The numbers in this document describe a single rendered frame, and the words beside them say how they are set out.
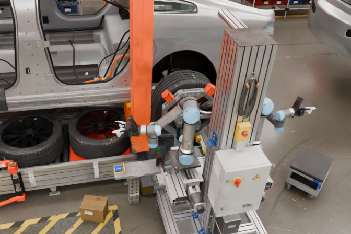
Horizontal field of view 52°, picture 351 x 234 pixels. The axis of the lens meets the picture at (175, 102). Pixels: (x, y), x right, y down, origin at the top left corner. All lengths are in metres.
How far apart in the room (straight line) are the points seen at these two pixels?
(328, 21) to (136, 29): 3.27
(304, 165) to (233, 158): 1.60
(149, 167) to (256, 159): 1.26
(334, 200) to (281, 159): 0.72
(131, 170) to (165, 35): 1.30
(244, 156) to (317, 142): 2.48
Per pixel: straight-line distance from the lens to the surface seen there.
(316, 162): 4.09
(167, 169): 3.90
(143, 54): 2.90
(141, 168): 3.46
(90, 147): 3.69
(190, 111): 2.50
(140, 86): 3.05
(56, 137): 3.80
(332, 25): 5.38
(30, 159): 3.74
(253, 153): 2.59
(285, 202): 4.05
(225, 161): 2.48
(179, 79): 3.38
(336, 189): 4.41
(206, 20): 3.52
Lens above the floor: 2.93
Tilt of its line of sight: 35 degrees down
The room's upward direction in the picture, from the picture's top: 4 degrees clockwise
